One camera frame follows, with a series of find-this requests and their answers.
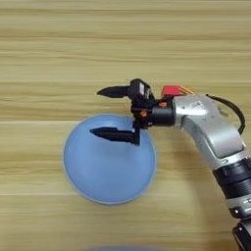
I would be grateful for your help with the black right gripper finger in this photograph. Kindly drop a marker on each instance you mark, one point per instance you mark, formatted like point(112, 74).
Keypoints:
point(116, 92)
point(114, 134)

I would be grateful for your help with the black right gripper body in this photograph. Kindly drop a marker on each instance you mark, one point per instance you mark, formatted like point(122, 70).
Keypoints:
point(160, 114)

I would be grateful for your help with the red cube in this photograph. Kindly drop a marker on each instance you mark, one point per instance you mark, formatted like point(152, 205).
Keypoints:
point(170, 90)

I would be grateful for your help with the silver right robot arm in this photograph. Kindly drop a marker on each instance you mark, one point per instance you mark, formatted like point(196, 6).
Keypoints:
point(212, 130)

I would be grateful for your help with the small black box white label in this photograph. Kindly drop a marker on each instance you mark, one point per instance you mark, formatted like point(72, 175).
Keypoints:
point(140, 89)

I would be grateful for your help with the orange striped stick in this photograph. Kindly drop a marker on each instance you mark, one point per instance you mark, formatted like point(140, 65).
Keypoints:
point(187, 90)

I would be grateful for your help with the light blue round plate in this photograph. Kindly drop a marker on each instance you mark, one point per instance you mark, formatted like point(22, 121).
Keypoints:
point(108, 170)

